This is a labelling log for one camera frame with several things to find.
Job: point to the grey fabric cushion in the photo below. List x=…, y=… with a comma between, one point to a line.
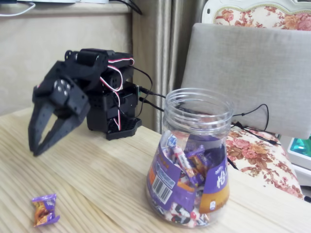
x=243, y=72

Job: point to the clear plastic candy jar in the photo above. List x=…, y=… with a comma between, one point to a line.
x=192, y=194

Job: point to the white red striped candy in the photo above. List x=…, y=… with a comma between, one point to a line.
x=182, y=159

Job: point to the white blue wrapped candy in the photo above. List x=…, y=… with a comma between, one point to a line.
x=172, y=141

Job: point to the floral upholstered white chair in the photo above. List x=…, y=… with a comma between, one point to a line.
x=257, y=155

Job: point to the purple chocolate bar wrapper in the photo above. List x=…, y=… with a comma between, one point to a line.
x=200, y=155

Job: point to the purple orange candy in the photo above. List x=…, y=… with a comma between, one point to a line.
x=45, y=210

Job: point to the beige gold curtain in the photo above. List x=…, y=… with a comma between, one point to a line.
x=165, y=48

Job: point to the beige upholstered panel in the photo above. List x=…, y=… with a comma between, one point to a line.
x=48, y=36

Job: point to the white box with green inside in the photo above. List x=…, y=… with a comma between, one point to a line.
x=300, y=155

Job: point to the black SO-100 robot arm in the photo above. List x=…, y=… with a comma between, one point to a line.
x=102, y=106

